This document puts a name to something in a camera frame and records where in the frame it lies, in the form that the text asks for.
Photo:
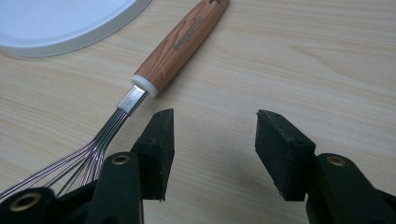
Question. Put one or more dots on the white utensil stand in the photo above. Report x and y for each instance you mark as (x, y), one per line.
(62, 21)

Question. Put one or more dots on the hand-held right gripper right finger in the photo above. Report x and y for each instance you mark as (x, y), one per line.
(286, 152)

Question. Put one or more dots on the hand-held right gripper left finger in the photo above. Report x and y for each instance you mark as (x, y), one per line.
(157, 149)

